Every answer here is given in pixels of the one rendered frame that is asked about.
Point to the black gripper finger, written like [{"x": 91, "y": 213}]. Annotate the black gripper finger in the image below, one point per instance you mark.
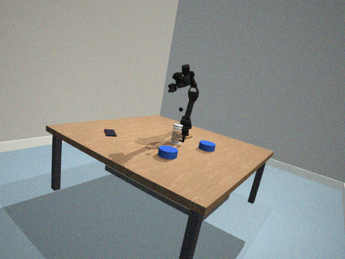
[
  {"x": 182, "y": 84},
  {"x": 171, "y": 89}
]

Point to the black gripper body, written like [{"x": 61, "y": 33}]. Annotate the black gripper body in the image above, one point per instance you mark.
[{"x": 179, "y": 81}]

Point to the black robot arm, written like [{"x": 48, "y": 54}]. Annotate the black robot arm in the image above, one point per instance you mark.
[{"x": 186, "y": 121}]

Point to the blue short cylinder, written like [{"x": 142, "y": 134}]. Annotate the blue short cylinder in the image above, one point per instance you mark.
[
  {"x": 167, "y": 152},
  {"x": 207, "y": 146}
]

